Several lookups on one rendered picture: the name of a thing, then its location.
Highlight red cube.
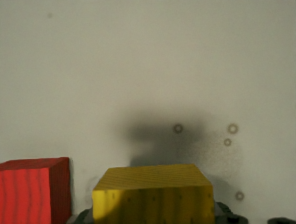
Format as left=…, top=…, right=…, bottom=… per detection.
left=0, top=157, right=71, bottom=224

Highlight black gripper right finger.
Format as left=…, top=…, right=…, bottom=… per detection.
left=214, top=200, right=296, bottom=224

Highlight white wood-grain cube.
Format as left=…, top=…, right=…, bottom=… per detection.
left=66, top=215, right=78, bottom=224

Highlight yellow cube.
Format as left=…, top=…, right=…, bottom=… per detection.
left=92, top=164, right=215, bottom=224

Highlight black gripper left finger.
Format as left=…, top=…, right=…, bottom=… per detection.
left=70, top=205, right=94, bottom=224

